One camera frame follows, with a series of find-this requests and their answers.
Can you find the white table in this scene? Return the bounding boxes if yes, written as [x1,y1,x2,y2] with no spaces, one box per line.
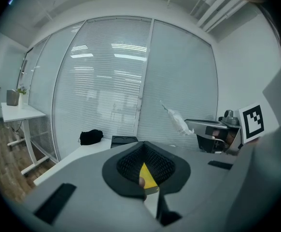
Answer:
[33,137,112,186]

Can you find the clear plastic item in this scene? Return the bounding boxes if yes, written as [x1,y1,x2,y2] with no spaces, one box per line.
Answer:
[159,100,195,136]

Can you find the person's grey top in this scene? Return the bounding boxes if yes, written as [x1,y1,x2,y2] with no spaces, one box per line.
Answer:
[224,56,281,232]

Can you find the white ceiling pipes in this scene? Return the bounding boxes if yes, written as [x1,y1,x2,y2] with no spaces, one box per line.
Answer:
[190,0,249,33]

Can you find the white standing desk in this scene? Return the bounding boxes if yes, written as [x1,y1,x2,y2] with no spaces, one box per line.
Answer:
[0,102,51,176]

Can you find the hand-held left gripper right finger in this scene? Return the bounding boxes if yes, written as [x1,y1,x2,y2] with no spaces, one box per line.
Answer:
[144,141,236,232]

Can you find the black tray with round hollows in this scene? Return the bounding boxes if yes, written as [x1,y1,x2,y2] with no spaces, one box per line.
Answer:
[111,135,139,150]

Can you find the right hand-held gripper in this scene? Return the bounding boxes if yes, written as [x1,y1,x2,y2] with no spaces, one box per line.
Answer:
[184,104,265,156]

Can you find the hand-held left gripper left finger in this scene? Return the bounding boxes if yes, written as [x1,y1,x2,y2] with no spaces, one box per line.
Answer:
[22,141,163,232]

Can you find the white vase with plant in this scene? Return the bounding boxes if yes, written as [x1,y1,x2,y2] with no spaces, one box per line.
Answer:
[16,84,29,110]

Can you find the black bag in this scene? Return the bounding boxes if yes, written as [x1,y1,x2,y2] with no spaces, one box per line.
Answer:
[78,129,104,146]

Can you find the yellow box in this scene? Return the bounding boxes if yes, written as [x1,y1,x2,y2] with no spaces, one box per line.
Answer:
[139,162,161,195]

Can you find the glass partition with blinds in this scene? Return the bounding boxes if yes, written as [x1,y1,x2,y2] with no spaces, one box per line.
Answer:
[16,15,220,163]

